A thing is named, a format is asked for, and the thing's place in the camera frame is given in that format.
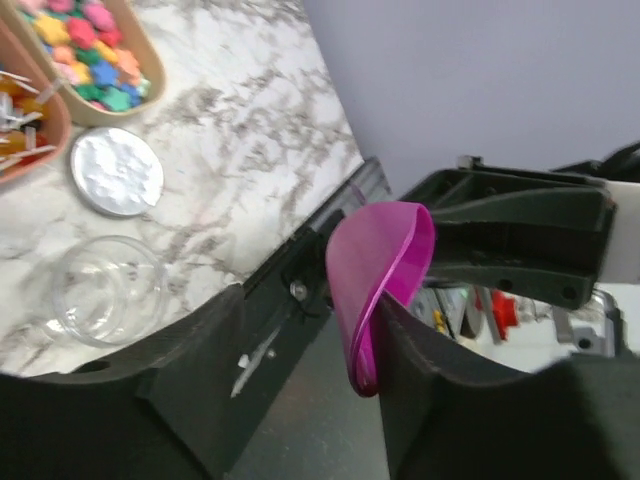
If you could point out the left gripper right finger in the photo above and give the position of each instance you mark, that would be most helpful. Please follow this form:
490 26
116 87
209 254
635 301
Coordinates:
449 413

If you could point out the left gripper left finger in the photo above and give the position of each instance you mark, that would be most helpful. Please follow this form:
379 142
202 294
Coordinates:
181 404

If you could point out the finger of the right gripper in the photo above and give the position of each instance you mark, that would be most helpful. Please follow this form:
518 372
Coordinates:
484 208
553 263

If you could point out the purple plastic scoop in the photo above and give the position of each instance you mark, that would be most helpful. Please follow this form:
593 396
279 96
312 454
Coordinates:
384 247

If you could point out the clear plastic jar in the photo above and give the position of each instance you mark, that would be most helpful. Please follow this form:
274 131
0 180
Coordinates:
108 291

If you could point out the beige tray of star candies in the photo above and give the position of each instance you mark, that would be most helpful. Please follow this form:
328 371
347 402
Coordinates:
110 69

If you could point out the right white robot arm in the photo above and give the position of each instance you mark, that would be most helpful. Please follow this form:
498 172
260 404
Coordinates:
619 174

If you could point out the silver jar lid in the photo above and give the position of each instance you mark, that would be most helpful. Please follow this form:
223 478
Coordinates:
116 172

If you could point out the black metal base rail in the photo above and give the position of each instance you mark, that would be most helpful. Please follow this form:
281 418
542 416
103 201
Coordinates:
291 287

